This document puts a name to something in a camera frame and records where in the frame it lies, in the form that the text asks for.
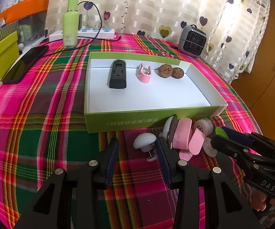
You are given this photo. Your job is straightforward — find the heart patterned curtain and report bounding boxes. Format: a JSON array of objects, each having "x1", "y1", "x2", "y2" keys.
[{"x1": 45, "y1": 0, "x2": 271, "y2": 82}]

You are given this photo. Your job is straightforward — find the grey mini fan heater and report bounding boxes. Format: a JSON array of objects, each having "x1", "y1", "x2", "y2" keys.
[{"x1": 177, "y1": 24, "x2": 207, "y2": 58}]

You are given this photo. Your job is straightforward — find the person's right hand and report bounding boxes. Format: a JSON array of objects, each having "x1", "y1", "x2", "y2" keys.
[{"x1": 250, "y1": 190, "x2": 275, "y2": 211}]

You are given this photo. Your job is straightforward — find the white blue power strip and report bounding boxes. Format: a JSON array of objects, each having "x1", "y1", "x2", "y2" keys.
[{"x1": 49, "y1": 28, "x2": 116, "y2": 42}]

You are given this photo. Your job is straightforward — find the black smartphone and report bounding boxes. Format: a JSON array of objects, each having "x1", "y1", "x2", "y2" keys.
[{"x1": 2, "y1": 46, "x2": 49, "y2": 84}]

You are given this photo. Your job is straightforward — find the brown walnut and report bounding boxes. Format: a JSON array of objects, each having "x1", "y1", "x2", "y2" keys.
[
  {"x1": 172, "y1": 67, "x2": 184, "y2": 79},
  {"x1": 158, "y1": 64, "x2": 173, "y2": 78}
]

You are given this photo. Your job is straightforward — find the green lotion bottle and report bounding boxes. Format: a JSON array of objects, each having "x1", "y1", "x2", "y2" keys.
[{"x1": 63, "y1": 0, "x2": 79, "y2": 48}]

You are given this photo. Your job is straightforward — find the black charging cable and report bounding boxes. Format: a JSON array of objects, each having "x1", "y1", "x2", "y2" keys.
[{"x1": 41, "y1": 0, "x2": 122, "y2": 58}]

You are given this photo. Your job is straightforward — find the wooden wardrobe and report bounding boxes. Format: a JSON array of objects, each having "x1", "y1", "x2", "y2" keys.
[{"x1": 231, "y1": 0, "x2": 275, "y2": 139}]

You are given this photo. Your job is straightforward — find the pink hair claw clip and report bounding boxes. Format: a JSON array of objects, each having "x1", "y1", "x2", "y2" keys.
[{"x1": 171, "y1": 118, "x2": 205, "y2": 161}]

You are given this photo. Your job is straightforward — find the lime green shoe box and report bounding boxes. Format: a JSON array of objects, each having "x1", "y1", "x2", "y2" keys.
[{"x1": 0, "y1": 31, "x2": 19, "y2": 81}]

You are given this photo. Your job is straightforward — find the green white open box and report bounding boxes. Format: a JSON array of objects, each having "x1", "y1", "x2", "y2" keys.
[{"x1": 84, "y1": 52, "x2": 228, "y2": 133}]

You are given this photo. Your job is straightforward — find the black rectangular device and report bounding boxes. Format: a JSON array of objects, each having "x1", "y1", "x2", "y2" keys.
[{"x1": 109, "y1": 59, "x2": 127, "y2": 89}]

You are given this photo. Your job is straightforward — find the pink grey hair clip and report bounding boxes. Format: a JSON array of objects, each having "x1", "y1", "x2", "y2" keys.
[{"x1": 137, "y1": 63, "x2": 152, "y2": 84}]

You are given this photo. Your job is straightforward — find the white mushroom-shaped hook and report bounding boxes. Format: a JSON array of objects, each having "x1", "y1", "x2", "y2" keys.
[{"x1": 133, "y1": 133, "x2": 158, "y2": 162}]

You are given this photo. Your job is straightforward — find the green lid white jar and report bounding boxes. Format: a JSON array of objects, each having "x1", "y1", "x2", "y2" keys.
[{"x1": 215, "y1": 127, "x2": 229, "y2": 139}]

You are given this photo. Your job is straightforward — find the orange storage bin lid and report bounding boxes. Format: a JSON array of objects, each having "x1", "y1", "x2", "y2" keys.
[{"x1": 0, "y1": 0, "x2": 49, "y2": 24}]

